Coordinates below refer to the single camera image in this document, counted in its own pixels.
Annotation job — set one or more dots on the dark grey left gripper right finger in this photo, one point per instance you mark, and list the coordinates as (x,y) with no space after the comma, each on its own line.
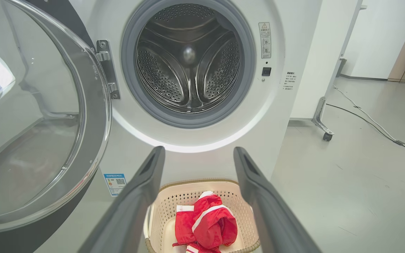
(269,211)

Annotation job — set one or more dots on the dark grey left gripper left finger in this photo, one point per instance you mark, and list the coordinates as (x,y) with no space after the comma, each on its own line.
(132,211)

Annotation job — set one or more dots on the red and white garment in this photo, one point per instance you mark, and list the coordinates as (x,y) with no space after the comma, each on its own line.
(209,225)

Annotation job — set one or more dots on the black glass washer door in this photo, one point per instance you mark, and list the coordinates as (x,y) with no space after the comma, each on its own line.
(30,123)

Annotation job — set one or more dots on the cream perforated laundry basket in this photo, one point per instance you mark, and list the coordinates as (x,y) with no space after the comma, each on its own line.
(174,200)

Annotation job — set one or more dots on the white front-load washing machine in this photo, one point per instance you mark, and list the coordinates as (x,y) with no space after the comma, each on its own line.
(276,105)

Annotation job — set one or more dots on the black door latch socket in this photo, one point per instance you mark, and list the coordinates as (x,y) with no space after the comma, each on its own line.
(266,71)

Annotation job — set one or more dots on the metal door hinge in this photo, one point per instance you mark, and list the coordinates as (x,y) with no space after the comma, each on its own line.
(109,70)

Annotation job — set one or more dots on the steel perforated washer drum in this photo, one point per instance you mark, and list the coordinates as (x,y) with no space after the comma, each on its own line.
(188,70)

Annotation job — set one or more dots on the blue energy label sticker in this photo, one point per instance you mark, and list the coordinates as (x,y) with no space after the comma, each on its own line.
(115,183)

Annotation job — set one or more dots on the metal panel leg with caster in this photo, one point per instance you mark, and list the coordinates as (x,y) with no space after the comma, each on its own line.
(318,116)

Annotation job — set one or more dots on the small printed text label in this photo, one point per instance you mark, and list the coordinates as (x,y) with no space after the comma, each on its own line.
(289,80)

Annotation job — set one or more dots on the white partition panel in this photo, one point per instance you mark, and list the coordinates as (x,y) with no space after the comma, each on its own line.
(315,70)

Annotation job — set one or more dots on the grey warning sticker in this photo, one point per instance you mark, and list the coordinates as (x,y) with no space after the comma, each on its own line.
(265,40)

